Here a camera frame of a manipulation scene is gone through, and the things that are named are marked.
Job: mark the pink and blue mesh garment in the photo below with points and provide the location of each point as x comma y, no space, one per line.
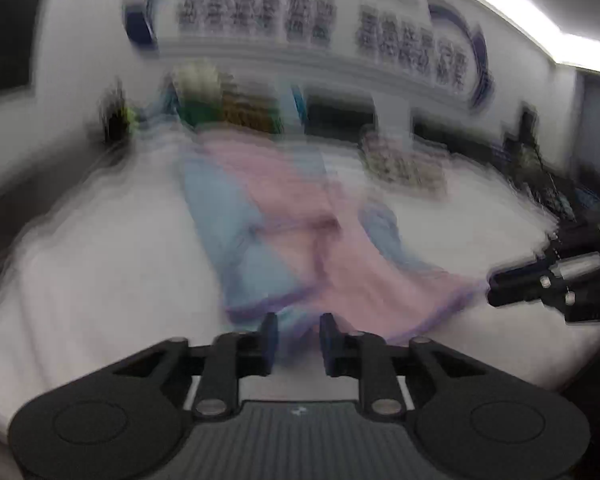
290,200

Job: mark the green zipper bag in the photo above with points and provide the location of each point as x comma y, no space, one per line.
205,110

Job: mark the black charger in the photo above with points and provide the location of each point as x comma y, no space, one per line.
112,117

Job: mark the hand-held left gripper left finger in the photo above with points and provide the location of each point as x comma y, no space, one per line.
270,342

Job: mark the black wall screen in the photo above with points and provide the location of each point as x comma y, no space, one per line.
5,25

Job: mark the yellow-green item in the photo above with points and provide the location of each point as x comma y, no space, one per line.
131,117

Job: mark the dark desk equipment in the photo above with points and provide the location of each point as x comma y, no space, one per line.
535,165

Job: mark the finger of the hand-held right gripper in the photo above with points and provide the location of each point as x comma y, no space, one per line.
520,285

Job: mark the folded floral clothes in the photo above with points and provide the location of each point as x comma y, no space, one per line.
405,172

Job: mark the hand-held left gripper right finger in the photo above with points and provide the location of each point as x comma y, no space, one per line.
327,347

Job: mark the black office chair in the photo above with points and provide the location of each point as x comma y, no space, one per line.
337,115
445,137

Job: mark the blue wall lettering sign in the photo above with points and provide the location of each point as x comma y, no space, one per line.
305,20

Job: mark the white towel blanket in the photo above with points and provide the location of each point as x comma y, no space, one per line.
105,260

